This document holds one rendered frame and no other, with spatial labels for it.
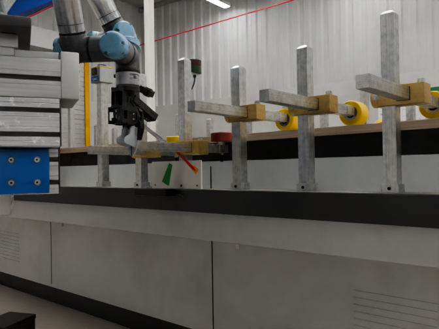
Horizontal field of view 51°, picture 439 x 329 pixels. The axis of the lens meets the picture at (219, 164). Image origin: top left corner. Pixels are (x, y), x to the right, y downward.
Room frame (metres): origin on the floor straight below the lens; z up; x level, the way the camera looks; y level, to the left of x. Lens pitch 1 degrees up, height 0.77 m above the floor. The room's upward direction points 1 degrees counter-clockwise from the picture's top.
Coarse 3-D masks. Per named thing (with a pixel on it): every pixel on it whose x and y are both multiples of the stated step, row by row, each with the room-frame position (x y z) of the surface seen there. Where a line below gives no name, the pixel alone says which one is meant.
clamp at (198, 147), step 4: (192, 140) 1.63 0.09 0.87; (196, 140) 1.61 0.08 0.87; (200, 140) 1.61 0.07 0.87; (204, 140) 1.63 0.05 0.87; (192, 144) 1.62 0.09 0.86; (196, 144) 1.61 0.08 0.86; (200, 144) 1.61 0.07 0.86; (204, 144) 1.63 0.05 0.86; (192, 148) 1.62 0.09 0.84; (196, 148) 1.61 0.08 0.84; (200, 148) 1.61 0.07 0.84; (204, 148) 1.63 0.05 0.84; (180, 152) 1.66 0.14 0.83; (184, 152) 1.65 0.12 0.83; (188, 152) 1.64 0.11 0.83; (192, 152) 1.62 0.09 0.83; (196, 152) 1.61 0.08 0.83; (200, 152) 1.61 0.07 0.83; (204, 152) 1.63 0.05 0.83
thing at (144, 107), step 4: (136, 96) 1.44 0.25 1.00; (132, 100) 1.43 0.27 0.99; (136, 100) 1.44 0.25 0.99; (140, 100) 1.45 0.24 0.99; (136, 104) 1.44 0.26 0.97; (140, 104) 1.45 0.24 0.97; (144, 104) 1.46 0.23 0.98; (144, 108) 1.46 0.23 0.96; (148, 108) 1.47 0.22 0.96; (144, 112) 1.47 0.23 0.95; (148, 112) 1.47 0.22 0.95; (152, 112) 1.49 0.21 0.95; (144, 116) 1.49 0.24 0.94; (148, 116) 1.48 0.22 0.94; (152, 116) 1.49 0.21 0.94; (156, 116) 1.50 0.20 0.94; (148, 120) 1.50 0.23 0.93; (152, 120) 1.50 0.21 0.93
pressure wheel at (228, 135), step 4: (220, 132) 1.73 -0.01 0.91; (224, 132) 1.73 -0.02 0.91; (212, 136) 1.75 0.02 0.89; (216, 136) 1.73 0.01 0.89; (220, 136) 1.73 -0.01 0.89; (224, 136) 1.73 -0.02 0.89; (228, 136) 1.74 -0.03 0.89; (212, 140) 1.75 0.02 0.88; (216, 140) 1.74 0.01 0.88; (220, 140) 1.73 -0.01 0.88; (224, 140) 1.73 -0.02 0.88; (228, 140) 1.74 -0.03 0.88; (220, 144) 1.76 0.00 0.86; (224, 144) 1.76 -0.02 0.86; (220, 156) 1.77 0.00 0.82; (220, 160) 1.77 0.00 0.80
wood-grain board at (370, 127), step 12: (420, 120) 1.33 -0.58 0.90; (432, 120) 1.30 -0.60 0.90; (264, 132) 1.69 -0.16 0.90; (276, 132) 1.65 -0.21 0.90; (288, 132) 1.62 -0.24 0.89; (324, 132) 1.53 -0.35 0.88; (336, 132) 1.50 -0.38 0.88; (348, 132) 1.47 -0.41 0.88; (360, 132) 1.45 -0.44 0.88; (372, 132) 1.42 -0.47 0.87
